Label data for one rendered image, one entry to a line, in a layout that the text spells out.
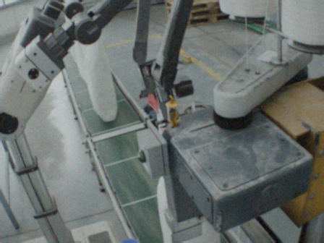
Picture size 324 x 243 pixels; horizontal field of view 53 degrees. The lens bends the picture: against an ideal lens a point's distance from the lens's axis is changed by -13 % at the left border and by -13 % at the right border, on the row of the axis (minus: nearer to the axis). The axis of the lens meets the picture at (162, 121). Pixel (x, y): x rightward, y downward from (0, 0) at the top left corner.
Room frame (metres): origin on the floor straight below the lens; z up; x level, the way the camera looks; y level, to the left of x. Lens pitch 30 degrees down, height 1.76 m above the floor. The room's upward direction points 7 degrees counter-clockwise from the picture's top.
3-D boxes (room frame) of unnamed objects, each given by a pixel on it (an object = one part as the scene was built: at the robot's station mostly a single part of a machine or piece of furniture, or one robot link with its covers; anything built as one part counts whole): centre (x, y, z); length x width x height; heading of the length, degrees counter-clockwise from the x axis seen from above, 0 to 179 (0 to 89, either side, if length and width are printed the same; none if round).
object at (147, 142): (0.69, 0.03, 1.29); 0.08 x 0.05 x 0.09; 17
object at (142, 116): (3.35, 0.65, 0.35); 2.26 x 0.48 x 0.14; 17
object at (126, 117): (3.38, 0.66, 0.34); 2.21 x 0.39 x 0.09; 17
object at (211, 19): (6.68, -1.04, 0.07); 1.20 x 0.82 x 0.14; 105
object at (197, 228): (0.71, -0.02, 0.98); 0.09 x 0.05 x 0.05; 107
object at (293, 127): (0.71, -0.27, 1.26); 0.22 x 0.05 x 0.16; 17
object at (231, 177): (0.62, -0.14, 1.21); 0.30 x 0.25 x 0.30; 17
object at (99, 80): (2.68, 0.45, 0.74); 0.47 x 0.22 x 0.72; 15
